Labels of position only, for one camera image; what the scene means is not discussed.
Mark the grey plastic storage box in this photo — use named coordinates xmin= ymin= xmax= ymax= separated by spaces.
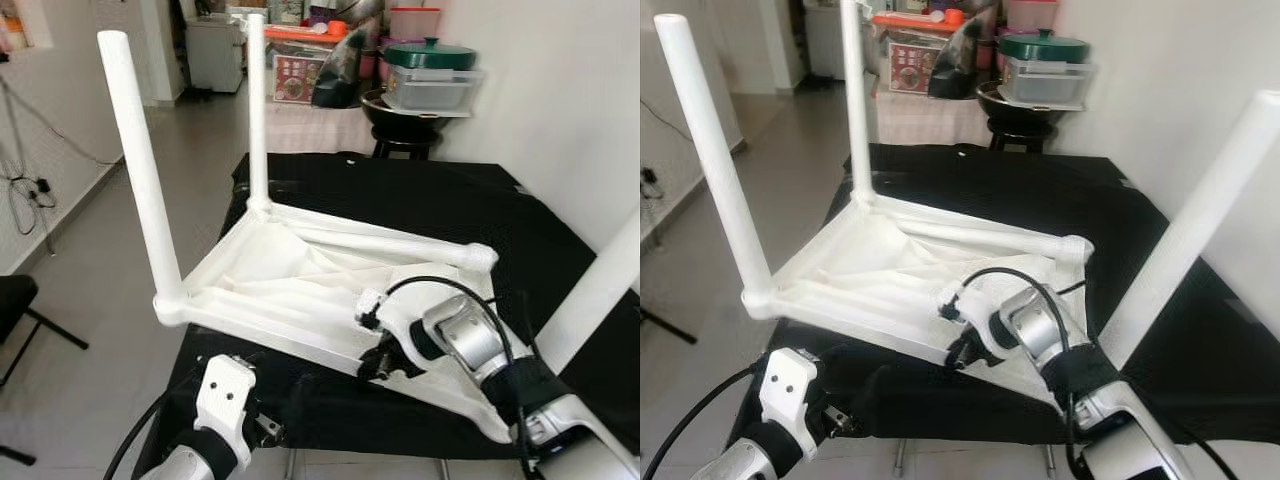
xmin=385 ymin=62 xmax=486 ymax=116
xmin=1000 ymin=55 xmax=1096 ymax=109

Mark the black tablecloth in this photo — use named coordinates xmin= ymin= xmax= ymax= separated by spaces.
xmin=725 ymin=143 xmax=1280 ymax=446
xmin=135 ymin=152 xmax=641 ymax=471

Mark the dark green round lid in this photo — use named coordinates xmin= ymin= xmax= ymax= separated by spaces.
xmin=997 ymin=30 xmax=1091 ymax=63
xmin=383 ymin=38 xmax=479 ymax=71

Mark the dark bag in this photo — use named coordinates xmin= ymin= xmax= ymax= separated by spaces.
xmin=928 ymin=10 xmax=1001 ymax=101
xmin=312 ymin=20 xmax=386 ymax=109

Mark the black charger with cable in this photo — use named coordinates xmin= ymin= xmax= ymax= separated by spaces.
xmin=0 ymin=170 xmax=56 ymax=256
xmin=643 ymin=165 xmax=668 ymax=251

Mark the black round stool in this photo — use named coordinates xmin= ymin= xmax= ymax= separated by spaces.
xmin=975 ymin=80 xmax=1066 ymax=153
xmin=362 ymin=88 xmax=451 ymax=161

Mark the red printed box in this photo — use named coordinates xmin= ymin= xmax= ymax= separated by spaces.
xmin=888 ymin=38 xmax=941 ymax=96
xmin=272 ymin=50 xmax=326 ymax=104

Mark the black chair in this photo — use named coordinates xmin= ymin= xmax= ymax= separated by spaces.
xmin=0 ymin=275 xmax=91 ymax=466
xmin=640 ymin=305 xmax=701 ymax=346

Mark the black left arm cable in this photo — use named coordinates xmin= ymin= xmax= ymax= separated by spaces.
xmin=103 ymin=385 xmax=201 ymax=480
xmin=643 ymin=365 xmax=761 ymax=480

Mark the pink plastic container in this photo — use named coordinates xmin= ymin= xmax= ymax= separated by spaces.
xmin=388 ymin=8 xmax=441 ymax=41

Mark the pink cloth cover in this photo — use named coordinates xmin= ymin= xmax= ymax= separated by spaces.
xmin=878 ymin=90 xmax=991 ymax=146
xmin=265 ymin=100 xmax=379 ymax=156

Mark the white plastic children table top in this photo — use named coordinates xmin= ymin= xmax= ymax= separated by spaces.
xmin=152 ymin=200 xmax=521 ymax=446
xmin=740 ymin=195 xmax=1096 ymax=411

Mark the orange flat tray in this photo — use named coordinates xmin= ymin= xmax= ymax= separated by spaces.
xmin=872 ymin=10 xmax=966 ymax=36
xmin=265 ymin=22 xmax=349 ymax=46

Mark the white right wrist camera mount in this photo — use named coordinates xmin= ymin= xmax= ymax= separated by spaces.
xmin=355 ymin=290 xmax=441 ymax=361
xmin=935 ymin=282 xmax=1016 ymax=356

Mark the black wall cable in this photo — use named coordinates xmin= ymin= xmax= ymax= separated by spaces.
xmin=640 ymin=95 xmax=741 ymax=151
xmin=0 ymin=75 xmax=116 ymax=166

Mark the grey metal table frame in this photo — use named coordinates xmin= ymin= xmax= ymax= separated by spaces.
xmin=893 ymin=438 xmax=1058 ymax=479
xmin=283 ymin=448 xmax=451 ymax=480

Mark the white small cabinet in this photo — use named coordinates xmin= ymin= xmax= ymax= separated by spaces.
xmin=805 ymin=5 xmax=846 ymax=81
xmin=185 ymin=15 xmax=246 ymax=96

